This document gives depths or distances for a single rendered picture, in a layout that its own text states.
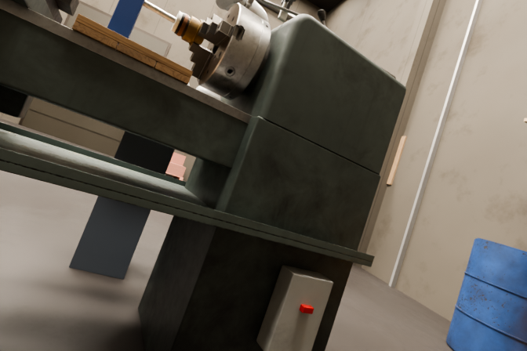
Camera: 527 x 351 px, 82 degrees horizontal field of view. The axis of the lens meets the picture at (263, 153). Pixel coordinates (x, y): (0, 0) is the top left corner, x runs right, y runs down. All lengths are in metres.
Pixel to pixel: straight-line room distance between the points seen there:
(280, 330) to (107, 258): 0.95
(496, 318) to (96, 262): 2.53
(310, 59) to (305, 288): 0.75
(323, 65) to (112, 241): 1.26
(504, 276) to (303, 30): 2.28
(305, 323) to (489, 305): 1.89
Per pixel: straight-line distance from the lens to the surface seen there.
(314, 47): 1.08
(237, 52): 1.01
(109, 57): 0.91
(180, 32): 1.11
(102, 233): 1.68
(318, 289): 1.12
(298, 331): 1.14
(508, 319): 2.83
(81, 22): 0.91
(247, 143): 0.93
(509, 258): 2.82
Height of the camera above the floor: 0.67
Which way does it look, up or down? 6 degrees up
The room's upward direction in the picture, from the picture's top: 20 degrees clockwise
